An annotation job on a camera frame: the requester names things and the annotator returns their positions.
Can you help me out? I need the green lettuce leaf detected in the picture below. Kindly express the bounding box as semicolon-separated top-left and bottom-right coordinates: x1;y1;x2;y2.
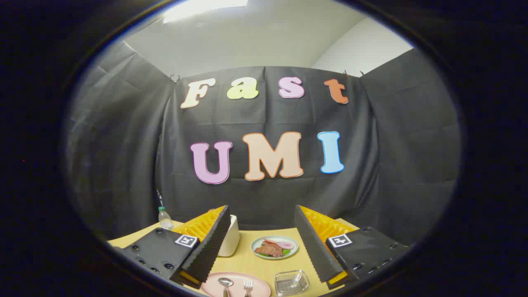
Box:
258;247;292;259

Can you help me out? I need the pink plate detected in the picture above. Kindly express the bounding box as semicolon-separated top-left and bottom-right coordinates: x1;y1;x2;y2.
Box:
201;272;271;297

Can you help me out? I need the white toaster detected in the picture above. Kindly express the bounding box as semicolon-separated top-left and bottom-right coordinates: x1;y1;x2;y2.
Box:
218;214;240;257

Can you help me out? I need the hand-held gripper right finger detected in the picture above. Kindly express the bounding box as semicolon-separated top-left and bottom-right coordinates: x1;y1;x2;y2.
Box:
294;205;411;289

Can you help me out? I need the metal spoon with brown handle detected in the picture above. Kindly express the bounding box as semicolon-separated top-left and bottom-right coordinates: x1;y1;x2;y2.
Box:
218;277;234;297

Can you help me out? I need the metal wire basket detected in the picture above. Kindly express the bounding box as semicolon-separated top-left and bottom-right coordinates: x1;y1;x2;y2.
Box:
274;270;311;297

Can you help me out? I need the clear plastic water bottle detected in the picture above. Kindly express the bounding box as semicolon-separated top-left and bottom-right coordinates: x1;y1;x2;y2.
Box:
158;206;174;231

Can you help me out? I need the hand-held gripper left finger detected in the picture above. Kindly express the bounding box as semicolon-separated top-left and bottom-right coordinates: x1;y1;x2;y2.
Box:
109;205;231;289

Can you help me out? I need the brown meat slice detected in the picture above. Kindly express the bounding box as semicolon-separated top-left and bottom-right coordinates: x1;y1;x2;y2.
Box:
255;240;285;258

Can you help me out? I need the light green plate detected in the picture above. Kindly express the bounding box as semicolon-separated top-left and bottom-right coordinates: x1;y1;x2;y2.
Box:
251;235;299;260

